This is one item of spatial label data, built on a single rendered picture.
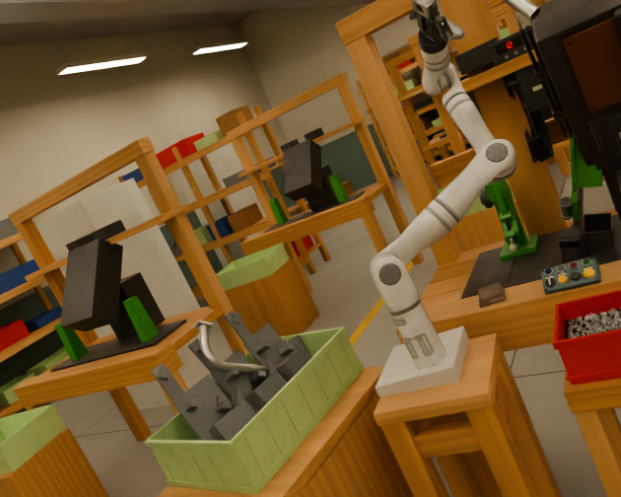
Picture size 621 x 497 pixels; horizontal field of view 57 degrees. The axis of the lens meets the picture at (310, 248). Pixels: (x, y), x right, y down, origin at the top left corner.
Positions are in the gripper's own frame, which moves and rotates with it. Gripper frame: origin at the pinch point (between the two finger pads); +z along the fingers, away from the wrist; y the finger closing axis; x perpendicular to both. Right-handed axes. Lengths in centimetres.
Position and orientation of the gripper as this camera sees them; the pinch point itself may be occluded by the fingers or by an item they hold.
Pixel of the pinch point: (427, 4)
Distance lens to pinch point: 152.8
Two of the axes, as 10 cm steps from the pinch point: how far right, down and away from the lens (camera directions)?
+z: -3.1, -3.1, -9.0
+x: 7.0, -7.1, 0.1
